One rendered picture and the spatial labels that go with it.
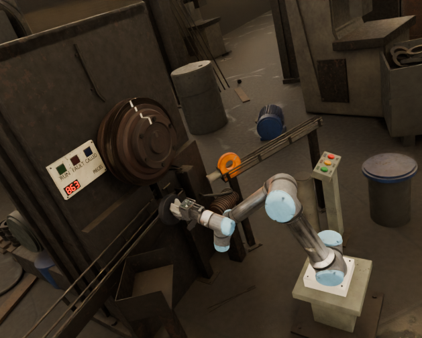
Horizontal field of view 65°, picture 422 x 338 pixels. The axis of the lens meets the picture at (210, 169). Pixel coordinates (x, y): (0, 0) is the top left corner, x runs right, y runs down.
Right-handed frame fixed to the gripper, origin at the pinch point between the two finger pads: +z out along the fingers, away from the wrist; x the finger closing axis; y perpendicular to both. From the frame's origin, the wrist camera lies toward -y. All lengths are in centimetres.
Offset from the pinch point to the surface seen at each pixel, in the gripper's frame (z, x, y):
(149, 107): 28, -27, 36
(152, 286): -8.3, 30.3, -22.6
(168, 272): -10.9, 20.9, -21.5
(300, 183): -44, -75, -25
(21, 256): 154, 28, -103
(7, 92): 52, 26, 63
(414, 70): -87, -215, 6
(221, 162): 3, -57, -12
